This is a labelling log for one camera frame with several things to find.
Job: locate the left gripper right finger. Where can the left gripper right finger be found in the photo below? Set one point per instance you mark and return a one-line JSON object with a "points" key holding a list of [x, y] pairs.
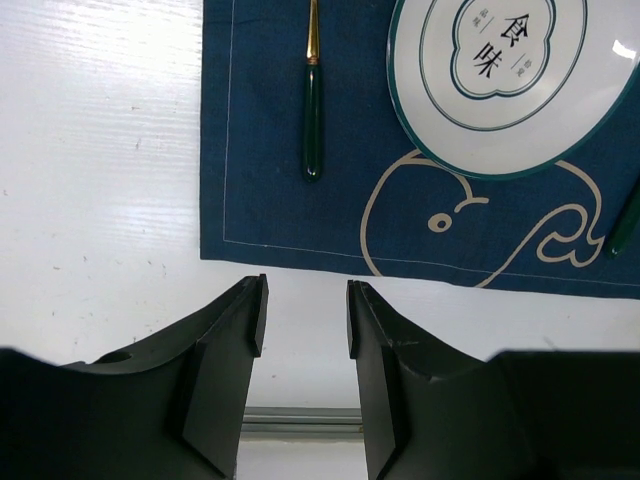
{"points": [[430, 411]]}

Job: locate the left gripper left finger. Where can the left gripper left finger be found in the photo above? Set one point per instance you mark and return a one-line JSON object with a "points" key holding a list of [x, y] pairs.
{"points": [[169, 406]]}

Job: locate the blue fish placemat cloth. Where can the blue fish placemat cloth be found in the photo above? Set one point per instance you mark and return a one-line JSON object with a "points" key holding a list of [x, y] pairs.
{"points": [[381, 207]]}

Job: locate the gold knife green handle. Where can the gold knife green handle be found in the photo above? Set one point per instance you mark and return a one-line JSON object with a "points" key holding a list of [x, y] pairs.
{"points": [[625, 224]]}

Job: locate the white plate with rings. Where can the white plate with rings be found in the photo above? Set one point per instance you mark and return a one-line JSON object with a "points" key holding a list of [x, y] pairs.
{"points": [[501, 89]]}

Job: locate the gold fork green handle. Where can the gold fork green handle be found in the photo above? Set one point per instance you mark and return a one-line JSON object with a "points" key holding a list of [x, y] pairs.
{"points": [[312, 157]]}

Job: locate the aluminium front rail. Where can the aluminium front rail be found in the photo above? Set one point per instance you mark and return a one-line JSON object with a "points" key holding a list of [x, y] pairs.
{"points": [[298, 423]]}

